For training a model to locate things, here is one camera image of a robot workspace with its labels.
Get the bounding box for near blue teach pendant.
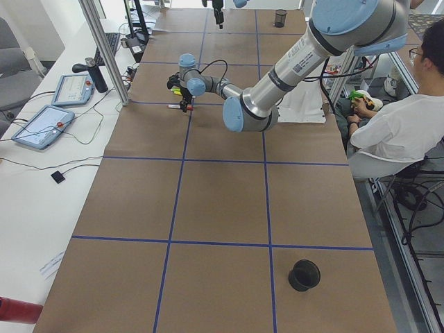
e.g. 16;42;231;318
11;105;75;150

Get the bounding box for red cylinder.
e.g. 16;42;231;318
1;297;43;324

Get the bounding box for black water bottle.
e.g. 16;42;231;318
85;58;108;93

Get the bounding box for black mesh pen cup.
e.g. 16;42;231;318
274;9;287;28

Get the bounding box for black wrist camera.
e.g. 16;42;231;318
166;72;181;89

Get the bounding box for green marker pen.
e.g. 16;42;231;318
171;88;182;95

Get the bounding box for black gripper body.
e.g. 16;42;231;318
212;0;224;29
179;92;193;113

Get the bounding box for seated person white shirt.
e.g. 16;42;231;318
347;21;443;180

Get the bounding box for far blue teach pendant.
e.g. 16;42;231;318
51;74;94;107

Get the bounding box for aluminium frame post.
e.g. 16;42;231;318
78;0;129;106

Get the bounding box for black keyboard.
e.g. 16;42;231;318
92;32;121;67

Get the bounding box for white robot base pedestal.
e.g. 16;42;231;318
278;85;326;123

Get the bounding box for small black device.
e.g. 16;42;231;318
51;171;65;184

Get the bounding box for blue teach pendant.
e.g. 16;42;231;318
51;74;94;107
11;105;75;150

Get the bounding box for red white marker pen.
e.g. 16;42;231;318
167;104;193;112

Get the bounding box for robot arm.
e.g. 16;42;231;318
212;0;248;29
177;1;410;132

